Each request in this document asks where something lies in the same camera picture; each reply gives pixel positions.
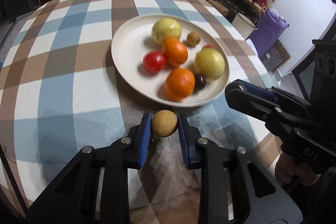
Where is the person right hand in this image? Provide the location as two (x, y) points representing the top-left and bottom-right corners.
(275, 152), (321, 186)

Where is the yellow guava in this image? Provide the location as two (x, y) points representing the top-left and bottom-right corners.
(151, 17), (182, 46)
(194, 48), (225, 82)

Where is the checkered tablecloth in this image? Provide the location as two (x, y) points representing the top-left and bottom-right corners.
(1, 0), (280, 223)

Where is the white trash bin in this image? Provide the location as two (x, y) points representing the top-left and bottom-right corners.
(232, 13), (256, 39)

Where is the black camera box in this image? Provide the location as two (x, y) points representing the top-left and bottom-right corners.
(310, 39), (335, 104)

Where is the yellow guava near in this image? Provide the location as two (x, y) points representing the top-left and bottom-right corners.
(194, 48), (225, 82)

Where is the large orange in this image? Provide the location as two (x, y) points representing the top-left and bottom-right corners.
(164, 68), (195, 101)

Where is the dark plum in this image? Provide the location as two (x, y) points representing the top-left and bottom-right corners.
(194, 73), (207, 92)

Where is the purple bag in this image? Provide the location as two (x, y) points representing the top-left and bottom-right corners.
(247, 9), (290, 57)

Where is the brown longan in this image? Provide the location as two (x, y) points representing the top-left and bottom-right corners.
(151, 110), (178, 138)
(186, 31), (201, 47)

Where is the small orange on plate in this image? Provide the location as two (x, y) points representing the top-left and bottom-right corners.
(162, 38), (189, 67)

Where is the cream round plate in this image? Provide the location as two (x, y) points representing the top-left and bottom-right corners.
(111, 14), (230, 107)

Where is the red tomato on plate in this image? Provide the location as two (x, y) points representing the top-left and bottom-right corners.
(142, 51), (167, 73)

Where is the yellow guava far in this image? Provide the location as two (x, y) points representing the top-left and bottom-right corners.
(151, 17), (182, 46)

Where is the dotted floor mat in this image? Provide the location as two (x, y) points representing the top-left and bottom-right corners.
(1, 11), (34, 67)

